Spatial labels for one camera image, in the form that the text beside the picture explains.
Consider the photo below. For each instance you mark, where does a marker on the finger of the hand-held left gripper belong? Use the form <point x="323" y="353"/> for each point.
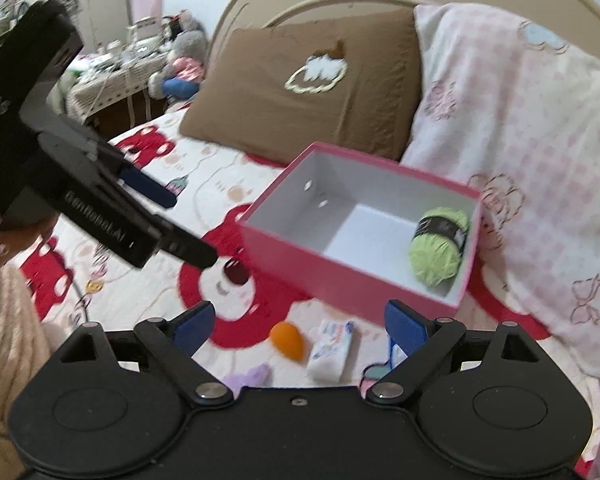
<point x="150" y="190"/>
<point x="190" y="250"/>

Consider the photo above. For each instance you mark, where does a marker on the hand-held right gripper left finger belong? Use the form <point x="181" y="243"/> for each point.
<point x="196" y="324"/>

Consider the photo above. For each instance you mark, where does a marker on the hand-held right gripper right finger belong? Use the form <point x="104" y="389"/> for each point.
<point x="404" y="329"/>

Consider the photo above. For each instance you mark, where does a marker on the blue wet wipes packet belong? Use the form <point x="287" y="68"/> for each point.
<point x="396" y="352"/>

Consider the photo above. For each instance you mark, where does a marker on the white tissue packet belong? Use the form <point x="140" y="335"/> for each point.
<point x="330" y="352"/>

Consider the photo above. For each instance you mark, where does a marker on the purple plush toy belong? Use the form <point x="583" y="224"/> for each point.
<point x="252" y="377"/>

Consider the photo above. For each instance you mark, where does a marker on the orange makeup sponge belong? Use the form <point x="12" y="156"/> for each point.
<point x="287" y="341"/>

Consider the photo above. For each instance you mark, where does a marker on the pink cardboard box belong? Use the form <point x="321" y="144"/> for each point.
<point x="290" y="260"/>

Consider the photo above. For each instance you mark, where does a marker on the person's left hand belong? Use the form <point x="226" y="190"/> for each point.
<point x="15" y="250"/>

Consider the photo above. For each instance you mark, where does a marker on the bear printed blanket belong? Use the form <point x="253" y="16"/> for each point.
<point x="145" y="270"/>

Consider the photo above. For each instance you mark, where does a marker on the green yarn ball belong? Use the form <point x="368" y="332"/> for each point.
<point x="435" y="255"/>

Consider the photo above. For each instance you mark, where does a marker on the cluttered side table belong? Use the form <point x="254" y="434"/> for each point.
<point x="115" y="82"/>

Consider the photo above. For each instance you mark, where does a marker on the grey plush bear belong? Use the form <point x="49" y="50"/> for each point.
<point x="185" y="55"/>

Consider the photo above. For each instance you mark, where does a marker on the brown pillow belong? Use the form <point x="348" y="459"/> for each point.
<point x="280" y="110"/>

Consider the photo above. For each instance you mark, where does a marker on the white cabinet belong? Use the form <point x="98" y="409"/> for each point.
<point x="90" y="5"/>

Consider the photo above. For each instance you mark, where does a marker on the pink checked pillow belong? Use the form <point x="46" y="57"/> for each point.
<point x="530" y="160"/>

